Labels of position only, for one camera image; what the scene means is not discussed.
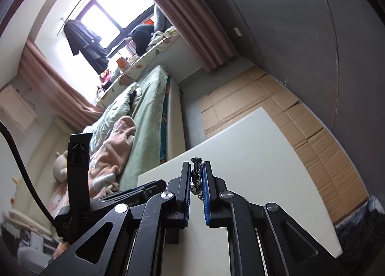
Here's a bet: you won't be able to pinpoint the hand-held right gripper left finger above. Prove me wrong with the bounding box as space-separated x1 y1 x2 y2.
39 160 193 276

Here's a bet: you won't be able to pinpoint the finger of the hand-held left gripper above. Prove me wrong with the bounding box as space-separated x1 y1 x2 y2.
137 180 168 202
164 228 180 245

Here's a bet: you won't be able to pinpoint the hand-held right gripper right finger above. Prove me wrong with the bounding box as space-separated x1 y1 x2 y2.
201 160 351 276

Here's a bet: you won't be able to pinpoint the silver metal pendant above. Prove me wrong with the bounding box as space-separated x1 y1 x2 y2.
190 157 203 202

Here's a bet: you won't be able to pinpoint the person's left hand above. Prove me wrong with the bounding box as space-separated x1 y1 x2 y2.
53 241 71 260

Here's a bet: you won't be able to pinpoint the beige plush toy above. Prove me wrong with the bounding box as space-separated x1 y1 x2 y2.
52 151 72 182

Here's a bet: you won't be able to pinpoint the pink fleece blanket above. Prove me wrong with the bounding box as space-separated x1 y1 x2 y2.
50 116 137 213

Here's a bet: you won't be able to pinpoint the white side table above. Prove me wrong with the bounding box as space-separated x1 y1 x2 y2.
138 107 343 276

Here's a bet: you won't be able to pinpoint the bed with green sheet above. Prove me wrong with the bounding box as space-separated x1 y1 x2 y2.
120 65 187 192

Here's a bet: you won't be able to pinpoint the light green duvet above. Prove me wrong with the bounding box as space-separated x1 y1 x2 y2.
83 82 142 132

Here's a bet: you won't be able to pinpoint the pink curtain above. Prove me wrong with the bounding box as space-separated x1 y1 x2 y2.
18 38 104 132
120 0 238 73

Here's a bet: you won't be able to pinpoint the beige hanging cloth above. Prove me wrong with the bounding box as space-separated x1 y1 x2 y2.
0 85 38 134

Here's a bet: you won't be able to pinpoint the pile of small toys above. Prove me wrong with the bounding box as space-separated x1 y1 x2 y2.
98 68 114 94

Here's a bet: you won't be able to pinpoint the flattened cardboard sheets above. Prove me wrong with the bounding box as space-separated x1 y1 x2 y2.
199 65 369 225

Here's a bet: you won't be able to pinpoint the patterned window seat cushion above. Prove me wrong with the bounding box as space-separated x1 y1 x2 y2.
96 26 181 108

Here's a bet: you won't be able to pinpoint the hanging dark clothes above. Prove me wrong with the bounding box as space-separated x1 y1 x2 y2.
63 20 109 74

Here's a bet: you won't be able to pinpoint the black bag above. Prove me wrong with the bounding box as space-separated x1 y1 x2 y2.
131 24 155 55

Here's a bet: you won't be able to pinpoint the person's right leg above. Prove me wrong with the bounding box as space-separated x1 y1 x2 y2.
334 196 385 264

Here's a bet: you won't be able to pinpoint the grey pillow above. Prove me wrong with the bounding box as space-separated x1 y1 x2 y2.
153 4 173 31

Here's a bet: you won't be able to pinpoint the dark grey wardrobe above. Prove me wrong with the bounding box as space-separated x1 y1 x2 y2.
183 0 385 198

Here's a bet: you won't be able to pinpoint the black cable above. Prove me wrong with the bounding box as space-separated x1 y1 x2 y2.
0 121 61 234

